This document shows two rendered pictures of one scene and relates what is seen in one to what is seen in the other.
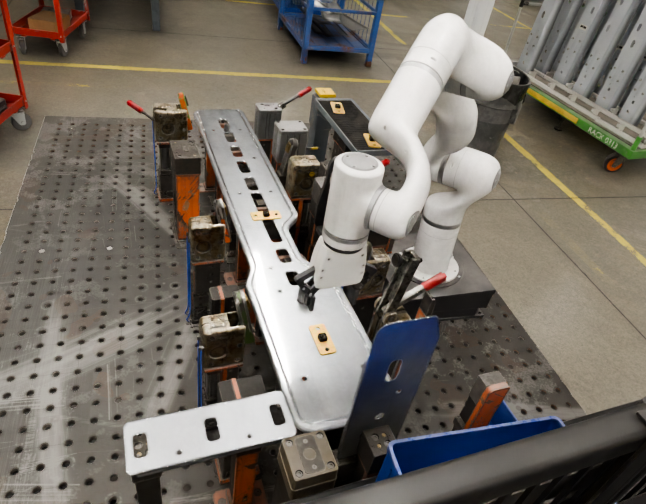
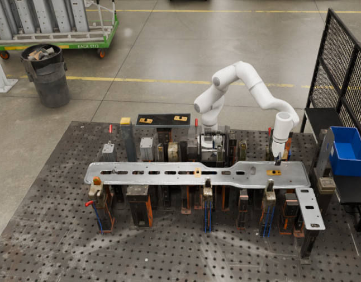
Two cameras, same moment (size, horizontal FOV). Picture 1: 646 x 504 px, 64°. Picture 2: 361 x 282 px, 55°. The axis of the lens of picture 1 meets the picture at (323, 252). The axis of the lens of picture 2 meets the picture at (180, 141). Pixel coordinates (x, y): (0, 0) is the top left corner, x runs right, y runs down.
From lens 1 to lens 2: 1.73 m
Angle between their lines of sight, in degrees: 45
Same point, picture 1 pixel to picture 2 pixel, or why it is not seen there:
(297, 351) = (278, 180)
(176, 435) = (311, 216)
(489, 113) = (57, 74)
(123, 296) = (186, 255)
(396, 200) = (294, 116)
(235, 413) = (303, 200)
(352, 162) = (285, 117)
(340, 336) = (272, 168)
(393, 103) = (268, 96)
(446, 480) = not seen: outside the picture
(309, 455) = (328, 182)
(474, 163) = not seen: hidden behind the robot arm
